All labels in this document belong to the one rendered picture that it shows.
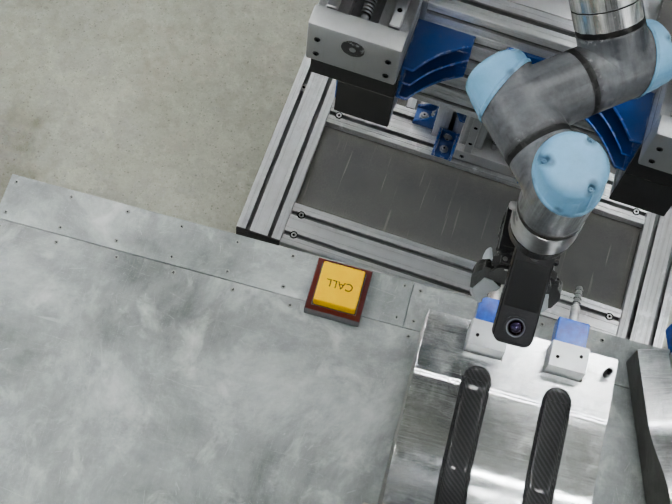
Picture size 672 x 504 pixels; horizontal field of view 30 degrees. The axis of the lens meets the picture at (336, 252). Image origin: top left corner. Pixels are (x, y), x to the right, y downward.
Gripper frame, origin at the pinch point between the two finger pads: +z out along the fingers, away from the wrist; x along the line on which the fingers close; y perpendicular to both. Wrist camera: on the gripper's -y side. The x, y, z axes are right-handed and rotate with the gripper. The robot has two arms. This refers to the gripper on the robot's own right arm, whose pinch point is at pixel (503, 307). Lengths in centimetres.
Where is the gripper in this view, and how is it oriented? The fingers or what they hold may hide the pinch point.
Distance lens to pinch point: 157.0
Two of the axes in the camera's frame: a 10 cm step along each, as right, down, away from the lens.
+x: -9.7, -2.6, 0.4
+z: -0.7, 3.9, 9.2
